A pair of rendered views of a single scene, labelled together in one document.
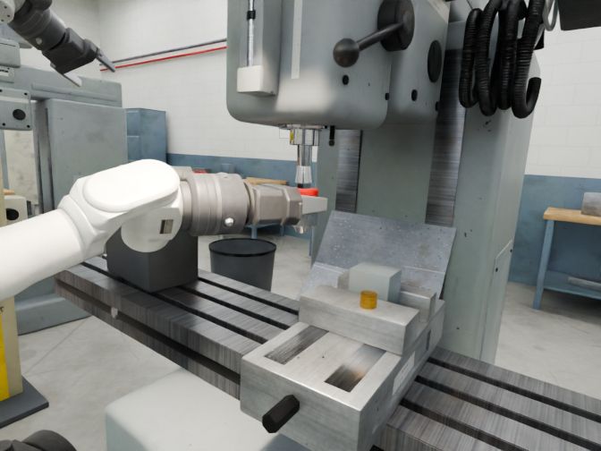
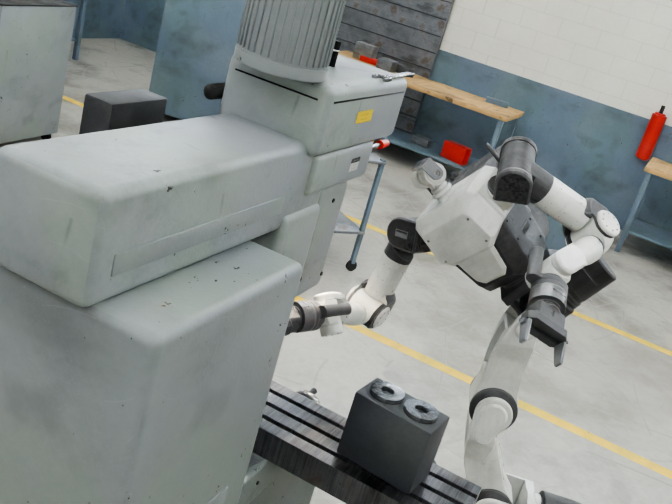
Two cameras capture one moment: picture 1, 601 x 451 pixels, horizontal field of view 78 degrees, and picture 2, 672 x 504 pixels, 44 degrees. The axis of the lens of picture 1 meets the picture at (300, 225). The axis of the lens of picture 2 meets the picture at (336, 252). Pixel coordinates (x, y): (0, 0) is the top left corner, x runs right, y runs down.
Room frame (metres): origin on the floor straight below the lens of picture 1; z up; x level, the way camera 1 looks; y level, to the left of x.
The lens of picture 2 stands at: (2.57, -0.39, 2.20)
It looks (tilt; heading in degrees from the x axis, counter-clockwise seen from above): 21 degrees down; 165
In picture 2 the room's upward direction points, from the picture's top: 16 degrees clockwise
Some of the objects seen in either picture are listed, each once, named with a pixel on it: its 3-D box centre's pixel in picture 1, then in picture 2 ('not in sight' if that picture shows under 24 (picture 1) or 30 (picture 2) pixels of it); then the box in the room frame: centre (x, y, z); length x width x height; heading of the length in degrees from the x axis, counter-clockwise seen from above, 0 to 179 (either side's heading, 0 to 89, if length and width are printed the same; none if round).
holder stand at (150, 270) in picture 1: (149, 234); (393, 432); (0.85, 0.35, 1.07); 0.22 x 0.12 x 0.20; 49
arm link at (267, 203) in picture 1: (248, 205); (289, 318); (0.55, 0.08, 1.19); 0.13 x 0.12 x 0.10; 30
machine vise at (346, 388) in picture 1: (362, 332); not in sight; (0.49, -0.10, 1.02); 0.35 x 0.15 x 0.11; 147
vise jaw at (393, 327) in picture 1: (357, 315); not in sight; (0.47, -0.08, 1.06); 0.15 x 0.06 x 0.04; 57
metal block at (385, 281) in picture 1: (374, 288); not in sight; (0.52, -0.11, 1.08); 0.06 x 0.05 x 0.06; 57
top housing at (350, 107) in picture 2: not in sight; (319, 97); (0.61, -0.01, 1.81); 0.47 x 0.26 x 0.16; 145
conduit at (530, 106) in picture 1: (487, 58); not in sight; (0.70, -0.32, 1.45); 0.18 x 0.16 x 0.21; 145
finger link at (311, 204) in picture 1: (310, 205); not in sight; (0.57, -0.01, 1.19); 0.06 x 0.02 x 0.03; 120
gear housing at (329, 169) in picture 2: not in sight; (300, 150); (0.63, -0.03, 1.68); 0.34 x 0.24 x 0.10; 145
